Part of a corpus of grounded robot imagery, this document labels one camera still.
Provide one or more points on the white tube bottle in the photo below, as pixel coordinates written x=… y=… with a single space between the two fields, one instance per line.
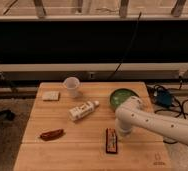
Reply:
x=83 y=110

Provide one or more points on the white sponge block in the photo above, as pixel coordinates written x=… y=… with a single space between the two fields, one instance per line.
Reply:
x=50 y=96

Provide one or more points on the clear plastic cup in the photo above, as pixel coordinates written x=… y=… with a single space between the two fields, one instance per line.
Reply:
x=71 y=84

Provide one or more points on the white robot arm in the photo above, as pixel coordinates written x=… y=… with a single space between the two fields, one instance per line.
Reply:
x=130 y=113

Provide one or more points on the green bowl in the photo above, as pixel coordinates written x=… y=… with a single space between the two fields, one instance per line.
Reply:
x=118 y=96

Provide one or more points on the black orange eraser pack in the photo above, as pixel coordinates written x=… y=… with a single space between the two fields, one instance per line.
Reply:
x=111 y=141

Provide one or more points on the blue power adapter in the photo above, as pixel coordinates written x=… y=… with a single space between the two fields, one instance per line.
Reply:
x=164 y=98

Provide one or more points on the black chair base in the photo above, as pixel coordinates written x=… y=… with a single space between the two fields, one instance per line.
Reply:
x=9 y=115

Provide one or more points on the brown chocolate bar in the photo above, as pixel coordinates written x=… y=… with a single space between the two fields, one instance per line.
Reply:
x=51 y=135

